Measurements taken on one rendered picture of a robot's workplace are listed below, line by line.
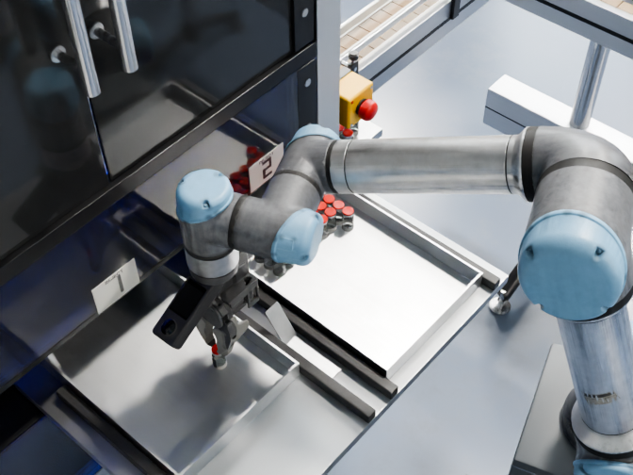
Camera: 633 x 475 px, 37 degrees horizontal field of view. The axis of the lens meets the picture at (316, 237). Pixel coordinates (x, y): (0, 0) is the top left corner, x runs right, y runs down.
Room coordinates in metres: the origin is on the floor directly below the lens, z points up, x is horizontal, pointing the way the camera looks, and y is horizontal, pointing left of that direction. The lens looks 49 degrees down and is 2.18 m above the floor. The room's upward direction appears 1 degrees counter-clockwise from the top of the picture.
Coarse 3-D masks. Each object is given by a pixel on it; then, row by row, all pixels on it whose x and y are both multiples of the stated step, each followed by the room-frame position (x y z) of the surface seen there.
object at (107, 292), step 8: (128, 264) 0.93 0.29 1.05; (120, 272) 0.92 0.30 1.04; (128, 272) 0.93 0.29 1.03; (136, 272) 0.94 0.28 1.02; (112, 280) 0.90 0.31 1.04; (128, 280) 0.92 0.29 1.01; (136, 280) 0.93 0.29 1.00; (96, 288) 0.88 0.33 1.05; (104, 288) 0.89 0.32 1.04; (112, 288) 0.90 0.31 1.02; (120, 288) 0.91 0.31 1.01; (128, 288) 0.92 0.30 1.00; (96, 296) 0.88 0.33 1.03; (104, 296) 0.89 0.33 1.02; (112, 296) 0.90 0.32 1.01; (120, 296) 0.91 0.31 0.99; (96, 304) 0.88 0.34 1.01; (104, 304) 0.89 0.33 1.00
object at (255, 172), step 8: (280, 144) 1.19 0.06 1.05; (272, 152) 1.17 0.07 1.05; (280, 152) 1.19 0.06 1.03; (264, 160) 1.16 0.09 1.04; (272, 160) 1.17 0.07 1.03; (280, 160) 1.19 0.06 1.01; (256, 168) 1.14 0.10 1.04; (264, 168) 1.16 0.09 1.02; (272, 168) 1.17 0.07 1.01; (256, 176) 1.14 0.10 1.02; (256, 184) 1.14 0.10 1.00
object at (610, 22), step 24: (504, 0) 1.88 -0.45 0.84; (528, 0) 1.84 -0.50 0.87; (552, 0) 1.80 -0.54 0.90; (576, 0) 1.76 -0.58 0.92; (600, 0) 1.76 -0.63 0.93; (624, 0) 1.72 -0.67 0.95; (576, 24) 1.76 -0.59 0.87; (600, 24) 1.72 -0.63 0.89; (624, 24) 1.69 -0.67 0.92; (624, 48) 1.68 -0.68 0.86
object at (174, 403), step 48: (144, 288) 1.01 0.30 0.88; (96, 336) 0.91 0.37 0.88; (144, 336) 0.91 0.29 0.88; (192, 336) 0.91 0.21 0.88; (240, 336) 0.91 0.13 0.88; (96, 384) 0.82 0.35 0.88; (144, 384) 0.82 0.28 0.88; (192, 384) 0.82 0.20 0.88; (240, 384) 0.82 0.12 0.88; (288, 384) 0.81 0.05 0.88; (144, 432) 0.73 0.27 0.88; (192, 432) 0.73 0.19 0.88
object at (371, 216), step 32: (384, 224) 1.15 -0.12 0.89; (320, 256) 1.08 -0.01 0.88; (352, 256) 1.08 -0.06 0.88; (384, 256) 1.07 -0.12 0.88; (416, 256) 1.07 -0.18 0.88; (448, 256) 1.05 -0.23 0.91; (288, 288) 1.01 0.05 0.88; (320, 288) 1.00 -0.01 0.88; (352, 288) 1.00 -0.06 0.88; (384, 288) 1.00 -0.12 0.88; (416, 288) 1.00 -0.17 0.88; (448, 288) 1.00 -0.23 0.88; (320, 320) 0.91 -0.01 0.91; (352, 320) 0.94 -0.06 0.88; (384, 320) 0.94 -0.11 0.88; (416, 320) 0.93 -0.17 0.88; (352, 352) 0.86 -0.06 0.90; (384, 352) 0.87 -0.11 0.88
